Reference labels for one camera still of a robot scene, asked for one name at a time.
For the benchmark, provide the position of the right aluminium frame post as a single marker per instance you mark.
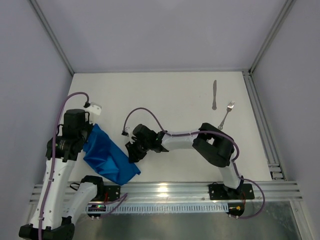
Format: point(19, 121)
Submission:
point(272, 33)

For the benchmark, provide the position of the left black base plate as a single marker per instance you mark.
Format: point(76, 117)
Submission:
point(111, 193)

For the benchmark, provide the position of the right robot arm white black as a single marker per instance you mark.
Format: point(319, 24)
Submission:
point(216, 147)

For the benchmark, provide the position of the black connector box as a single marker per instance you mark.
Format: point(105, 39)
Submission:
point(235, 211)
point(96, 210)

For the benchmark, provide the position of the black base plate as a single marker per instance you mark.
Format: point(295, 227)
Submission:
point(218, 191)
point(111, 193)

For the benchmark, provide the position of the right aluminium side rail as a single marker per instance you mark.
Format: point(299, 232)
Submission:
point(272, 156)

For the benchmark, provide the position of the blue cloth napkin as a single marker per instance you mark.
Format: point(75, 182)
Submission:
point(107, 159)

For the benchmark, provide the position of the aluminium frame post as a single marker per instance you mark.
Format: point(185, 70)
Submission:
point(50, 33)
point(272, 33)

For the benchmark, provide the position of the right black connector box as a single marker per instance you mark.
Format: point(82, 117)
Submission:
point(235, 211)

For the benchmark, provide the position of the aluminium front rail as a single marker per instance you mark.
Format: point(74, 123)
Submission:
point(200, 192)

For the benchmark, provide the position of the left aluminium frame post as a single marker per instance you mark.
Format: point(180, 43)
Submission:
point(50, 33)

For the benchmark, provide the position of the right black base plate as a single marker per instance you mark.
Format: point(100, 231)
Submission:
point(218, 191)

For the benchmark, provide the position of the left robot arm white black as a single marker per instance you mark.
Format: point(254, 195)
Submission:
point(55, 219)

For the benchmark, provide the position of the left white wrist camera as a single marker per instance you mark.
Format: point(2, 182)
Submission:
point(93, 108)

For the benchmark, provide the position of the left black connector box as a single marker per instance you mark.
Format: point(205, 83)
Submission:
point(96, 210)

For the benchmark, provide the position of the slotted grey cable duct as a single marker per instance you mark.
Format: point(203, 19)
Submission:
point(167, 208)

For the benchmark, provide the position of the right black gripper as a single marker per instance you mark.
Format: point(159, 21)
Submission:
point(136, 150)

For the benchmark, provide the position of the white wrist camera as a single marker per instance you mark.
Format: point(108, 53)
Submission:
point(126, 132)
point(93, 108)

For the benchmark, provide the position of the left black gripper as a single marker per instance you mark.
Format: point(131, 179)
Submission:
point(88, 130)

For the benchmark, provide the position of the silver table knife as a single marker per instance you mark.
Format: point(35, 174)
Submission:
point(214, 102)

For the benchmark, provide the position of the silver fork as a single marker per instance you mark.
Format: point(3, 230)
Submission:
point(229, 108)

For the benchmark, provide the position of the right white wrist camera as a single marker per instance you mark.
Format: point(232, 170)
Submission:
point(126, 132)

